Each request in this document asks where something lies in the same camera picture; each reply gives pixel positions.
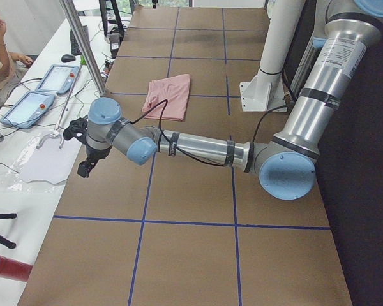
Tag metal reacher grabber tool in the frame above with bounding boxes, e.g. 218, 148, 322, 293
36, 55, 86, 149

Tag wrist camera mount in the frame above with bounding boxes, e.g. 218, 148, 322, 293
63, 116, 88, 144

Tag black desk cables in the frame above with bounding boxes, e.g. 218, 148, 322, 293
0, 18, 116, 175

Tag black keyboard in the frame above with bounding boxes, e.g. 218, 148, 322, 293
70, 25, 89, 57

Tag near teach pendant tablet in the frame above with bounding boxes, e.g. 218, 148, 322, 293
0, 91, 56, 129

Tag black stool frame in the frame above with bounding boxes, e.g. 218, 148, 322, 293
98, 0, 127, 36

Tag white paper sheet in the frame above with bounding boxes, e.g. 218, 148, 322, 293
20, 138, 81, 184

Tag black computer mouse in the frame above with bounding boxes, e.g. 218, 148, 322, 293
61, 54, 76, 63

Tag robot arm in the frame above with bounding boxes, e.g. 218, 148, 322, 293
63, 1, 383, 200

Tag teach pendant tablet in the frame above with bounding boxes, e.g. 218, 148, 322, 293
0, 91, 56, 129
36, 65, 79, 94

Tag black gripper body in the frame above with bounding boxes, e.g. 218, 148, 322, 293
84, 145, 110, 168

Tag aluminium frame post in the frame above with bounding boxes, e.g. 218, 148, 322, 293
59, 0, 107, 96

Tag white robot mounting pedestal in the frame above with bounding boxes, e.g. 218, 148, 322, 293
239, 0, 305, 112

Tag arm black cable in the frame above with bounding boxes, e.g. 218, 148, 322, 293
127, 99, 291, 166

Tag black power adapter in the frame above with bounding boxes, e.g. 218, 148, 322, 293
105, 32, 121, 59

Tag far teach pendant tablet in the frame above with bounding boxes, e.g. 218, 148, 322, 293
36, 65, 79, 94

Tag clear plastic bag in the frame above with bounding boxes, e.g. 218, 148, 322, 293
2, 133, 81, 192

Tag red cylinder tube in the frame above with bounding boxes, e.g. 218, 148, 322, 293
0, 256, 33, 282

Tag pink Snoopy t-shirt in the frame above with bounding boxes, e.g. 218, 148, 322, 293
142, 74, 191, 121

